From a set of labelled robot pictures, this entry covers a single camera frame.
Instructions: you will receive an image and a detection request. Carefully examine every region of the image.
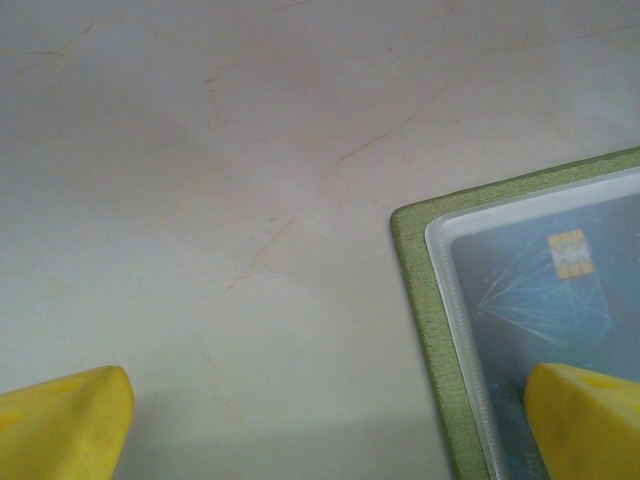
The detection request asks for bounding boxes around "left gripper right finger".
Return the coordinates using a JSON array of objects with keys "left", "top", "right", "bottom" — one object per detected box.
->
[{"left": 523, "top": 362, "right": 640, "bottom": 480}]

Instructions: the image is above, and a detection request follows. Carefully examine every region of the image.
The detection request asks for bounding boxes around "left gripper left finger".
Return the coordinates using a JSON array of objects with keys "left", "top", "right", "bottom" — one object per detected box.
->
[{"left": 0, "top": 365, "right": 136, "bottom": 480}]

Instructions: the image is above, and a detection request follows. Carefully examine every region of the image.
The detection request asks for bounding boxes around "blue credit card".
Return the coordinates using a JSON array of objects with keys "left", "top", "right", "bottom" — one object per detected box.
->
[{"left": 449, "top": 192, "right": 640, "bottom": 480}]

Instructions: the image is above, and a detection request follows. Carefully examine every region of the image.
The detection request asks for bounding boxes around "green card holder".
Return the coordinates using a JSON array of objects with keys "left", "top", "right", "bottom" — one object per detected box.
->
[{"left": 389, "top": 146, "right": 640, "bottom": 480}]

